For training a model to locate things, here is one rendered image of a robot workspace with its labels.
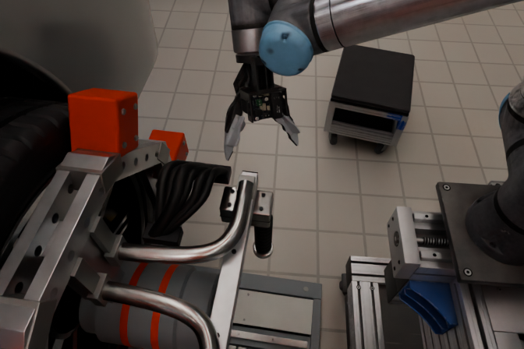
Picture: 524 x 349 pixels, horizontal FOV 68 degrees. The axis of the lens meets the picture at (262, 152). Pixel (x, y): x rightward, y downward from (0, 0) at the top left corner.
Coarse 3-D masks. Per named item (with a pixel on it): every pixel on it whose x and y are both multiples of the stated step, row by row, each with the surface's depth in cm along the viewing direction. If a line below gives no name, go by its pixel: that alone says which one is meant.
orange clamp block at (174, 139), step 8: (152, 136) 85; (160, 136) 85; (168, 136) 85; (176, 136) 85; (184, 136) 86; (168, 144) 84; (176, 144) 84; (184, 144) 86; (176, 152) 83; (184, 152) 88
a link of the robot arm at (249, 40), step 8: (232, 32) 67; (240, 32) 66; (248, 32) 65; (256, 32) 65; (232, 40) 68; (240, 40) 66; (248, 40) 66; (256, 40) 66; (240, 48) 67; (248, 48) 66; (256, 48) 66
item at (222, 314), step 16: (256, 176) 68; (256, 192) 68; (240, 240) 60; (224, 256) 59; (240, 256) 59; (224, 272) 57; (240, 272) 58; (224, 288) 56; (224, 304) 54; (224, 320) 53; (224, 336) 52
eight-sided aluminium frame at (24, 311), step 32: (64, 160) 52; (96, 160) 52; (128, 160) 59; (160, 160) 72; (64, 192) 51; (96, 192) 50; (32, 224) 47; (64, 224) 47; (32, 256) 46; (64, 256) 45; (0, 288) 42; (32, 288) 42; (64, 288) 46; (0, 320) 40; (32, 320) 40
